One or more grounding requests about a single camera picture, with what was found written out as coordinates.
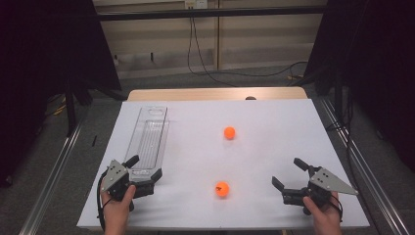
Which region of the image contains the white table board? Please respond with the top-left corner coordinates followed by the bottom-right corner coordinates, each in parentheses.
top-left (76, 98), bottom-right (371, 230)

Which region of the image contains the left hand-held gripper cable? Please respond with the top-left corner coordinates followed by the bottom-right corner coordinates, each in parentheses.
top-left (96, 170), bottom-right (111, 231)

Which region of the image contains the black curtain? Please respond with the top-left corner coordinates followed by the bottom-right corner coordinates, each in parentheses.
top-left (304, 0), bottom-right (415, 174)
top-left (0, 0), bottom-right (122, 189)

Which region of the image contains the black cable bundle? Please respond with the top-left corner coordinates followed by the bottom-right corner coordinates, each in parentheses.
top-left (325, 70), bottom-right (361, 185)

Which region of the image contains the clear plastic tray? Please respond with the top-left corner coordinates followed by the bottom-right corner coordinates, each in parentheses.
top-left (122, 105), bottom-right (171, 182)

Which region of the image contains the person's right hand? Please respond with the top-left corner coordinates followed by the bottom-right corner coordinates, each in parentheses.
top-left (301, 191), bottom-right (344, 235)

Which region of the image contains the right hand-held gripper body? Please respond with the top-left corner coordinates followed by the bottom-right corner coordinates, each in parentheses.
top-left (281, 165), bottom-right (359, 216)

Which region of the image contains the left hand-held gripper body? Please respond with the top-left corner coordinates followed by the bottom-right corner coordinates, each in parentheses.
top-left (101, 159), bottom-right (156, 212)

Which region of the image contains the white wall socket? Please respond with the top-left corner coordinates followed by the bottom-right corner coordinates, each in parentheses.
top-left (184, 0), bottom-right (209, 10)

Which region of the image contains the black metal stand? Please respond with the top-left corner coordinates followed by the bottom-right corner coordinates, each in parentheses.
top-left (63, 77), bottom-right (95, 137)

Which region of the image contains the metal floor rail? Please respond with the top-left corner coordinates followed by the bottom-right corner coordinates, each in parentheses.
top-left (18, 120), bottom-right (83, 235)
top-left (318, 97), bottom-right (411, 235)

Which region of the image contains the plain orange ball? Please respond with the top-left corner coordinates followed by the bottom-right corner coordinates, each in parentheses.
top-left (223, 126), bottom-right (237, 141)

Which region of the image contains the black horizontal bar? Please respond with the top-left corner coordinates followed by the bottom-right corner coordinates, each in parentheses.
top-left (96, 5), bottom-right (328, 23)

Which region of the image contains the person's left hand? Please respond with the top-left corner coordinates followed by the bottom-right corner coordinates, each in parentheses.
top-left (100, 184), bottom-right (137, 235)

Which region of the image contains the hand-held gripper cable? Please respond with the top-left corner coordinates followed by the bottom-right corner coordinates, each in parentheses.
top-left (329, 192), bottom-right (345, 223)
top-left (96, 170), bottom-right (111, 231)

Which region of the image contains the black floor cable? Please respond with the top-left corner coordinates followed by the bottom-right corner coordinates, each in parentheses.
top-left (187, 17), bottom-right (240, 88)
top-left (191, 17), bottom-right (309, 78)

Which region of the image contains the right hand-held gripper cable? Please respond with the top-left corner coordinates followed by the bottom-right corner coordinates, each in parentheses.
top-left (329, 192), bottom-right (345, 223)

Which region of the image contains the orange ball with dark mark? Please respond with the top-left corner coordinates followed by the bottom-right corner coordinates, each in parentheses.
top-left (214, 180), bottom-right (231, 198)

